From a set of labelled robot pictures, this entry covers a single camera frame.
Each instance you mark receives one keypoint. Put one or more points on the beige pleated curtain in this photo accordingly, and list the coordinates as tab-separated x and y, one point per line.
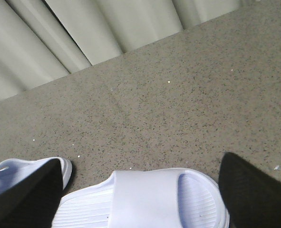
43	40

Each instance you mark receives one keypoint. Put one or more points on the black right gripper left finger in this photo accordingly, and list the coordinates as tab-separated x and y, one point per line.
33	202

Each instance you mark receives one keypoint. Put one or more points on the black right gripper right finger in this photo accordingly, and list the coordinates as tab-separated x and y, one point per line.
252	197

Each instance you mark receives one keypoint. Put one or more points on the light blue slipper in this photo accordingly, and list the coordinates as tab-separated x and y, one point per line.
164	198
13	170

